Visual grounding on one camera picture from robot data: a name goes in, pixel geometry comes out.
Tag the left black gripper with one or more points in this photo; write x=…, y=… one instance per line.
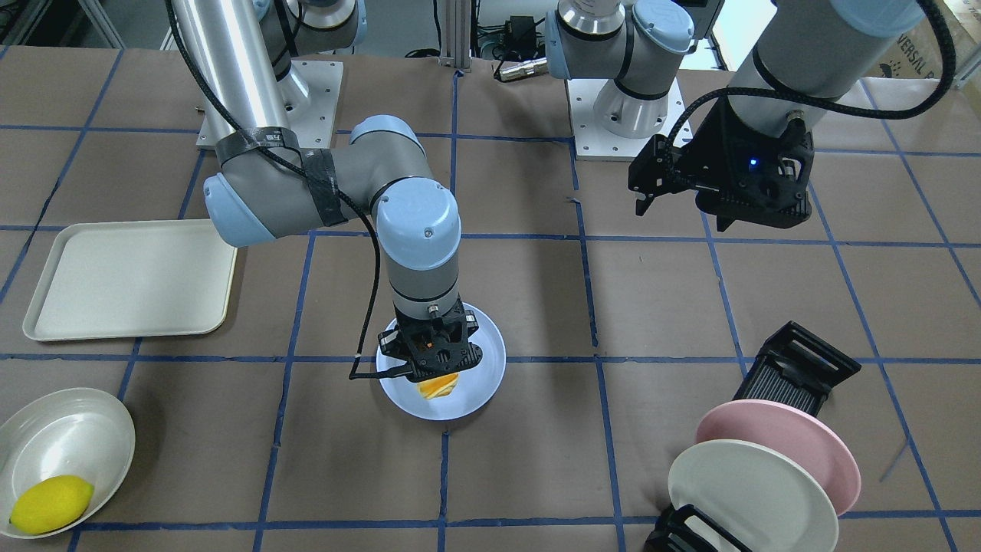
x=713, y=148

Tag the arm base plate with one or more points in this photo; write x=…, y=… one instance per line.
x=594, y=142
x=304, y=101

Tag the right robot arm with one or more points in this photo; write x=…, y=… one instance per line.
x=270, y=186

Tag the black power adapter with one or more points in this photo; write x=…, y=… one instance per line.
x=520, y=32

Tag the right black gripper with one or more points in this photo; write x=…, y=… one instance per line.
x=392, y=343

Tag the pink plate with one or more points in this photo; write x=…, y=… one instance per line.
x=793, y=433

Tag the blue plate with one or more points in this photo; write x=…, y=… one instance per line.
x=474, y=387

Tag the bread roll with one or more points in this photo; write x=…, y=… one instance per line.
x=438, y=387

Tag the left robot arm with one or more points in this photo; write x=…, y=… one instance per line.
x=809, y=55

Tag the silver cylinder connector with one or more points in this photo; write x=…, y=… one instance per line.
x=522, y=70

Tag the black dish rack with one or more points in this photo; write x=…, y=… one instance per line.
x=793, y=367

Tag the aluminium frame post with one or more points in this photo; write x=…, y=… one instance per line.
x=457, y=19

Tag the cardboard box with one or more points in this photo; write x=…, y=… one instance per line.
x=916, y=53

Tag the yellow lemon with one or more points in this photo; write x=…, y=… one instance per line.
x=52, y=504

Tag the white rectangular tray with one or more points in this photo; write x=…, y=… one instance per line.
x=132, y=279

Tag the white plate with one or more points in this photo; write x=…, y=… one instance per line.
x=762, y=497

